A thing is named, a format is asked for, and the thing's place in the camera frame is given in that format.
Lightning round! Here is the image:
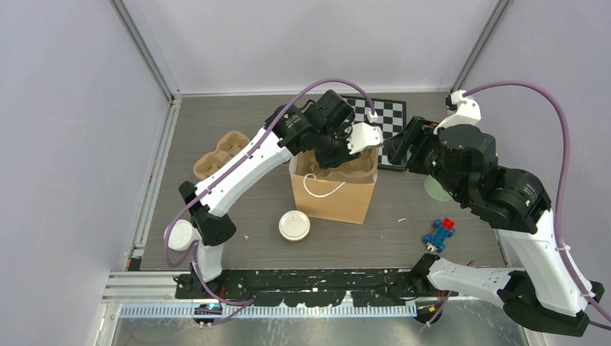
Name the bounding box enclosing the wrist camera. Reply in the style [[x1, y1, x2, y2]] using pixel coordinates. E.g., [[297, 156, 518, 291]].
[[347, 111, 384, 155], [433, 90, 481, 135]]

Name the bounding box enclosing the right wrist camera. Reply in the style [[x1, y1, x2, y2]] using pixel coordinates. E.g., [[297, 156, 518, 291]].
[[433, 90, 481, 135]]

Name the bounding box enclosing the stack of white lids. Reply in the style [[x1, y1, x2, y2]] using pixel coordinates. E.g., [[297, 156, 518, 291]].
[[164, 219, 201, 252]]

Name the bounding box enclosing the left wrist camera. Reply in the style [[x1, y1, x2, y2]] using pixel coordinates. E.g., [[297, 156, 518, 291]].
[[347, 111, 384, 155]]

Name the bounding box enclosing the blue toy block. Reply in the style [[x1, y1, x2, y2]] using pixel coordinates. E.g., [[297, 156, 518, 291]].
[[422, 218, 455, 253]]

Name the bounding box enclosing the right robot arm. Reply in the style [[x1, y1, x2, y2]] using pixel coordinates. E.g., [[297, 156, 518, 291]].
[[383, 117, 605, 337]]

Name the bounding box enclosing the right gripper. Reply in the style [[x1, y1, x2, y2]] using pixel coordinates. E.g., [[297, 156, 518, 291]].
[[383, 114, 465, 202]]

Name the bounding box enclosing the green cup of paper sticks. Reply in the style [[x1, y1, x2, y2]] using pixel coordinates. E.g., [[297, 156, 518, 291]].
[[424, 175, 452, 202]]

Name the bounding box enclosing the brown pulp cup carrier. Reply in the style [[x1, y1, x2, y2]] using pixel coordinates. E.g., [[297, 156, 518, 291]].
[[192, 130, 250, 180]]

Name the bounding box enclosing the black white checkerboard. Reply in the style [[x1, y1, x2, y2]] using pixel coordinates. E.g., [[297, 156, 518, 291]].
[[342, 95, 408, 172]]

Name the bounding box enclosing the white plastic cup lid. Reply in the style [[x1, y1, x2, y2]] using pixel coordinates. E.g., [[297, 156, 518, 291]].
[[278, 210, 311, 241]]

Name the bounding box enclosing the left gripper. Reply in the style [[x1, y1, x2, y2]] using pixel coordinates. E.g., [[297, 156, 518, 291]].
[[314, 123, 362, 171]]

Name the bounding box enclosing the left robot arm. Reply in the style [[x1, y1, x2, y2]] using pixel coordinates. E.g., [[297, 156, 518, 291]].
[[179, 90, 354, 298]]

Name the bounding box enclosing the brown paper bag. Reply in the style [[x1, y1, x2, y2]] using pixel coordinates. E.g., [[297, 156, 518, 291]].
[[288, 154, 378, 225]]

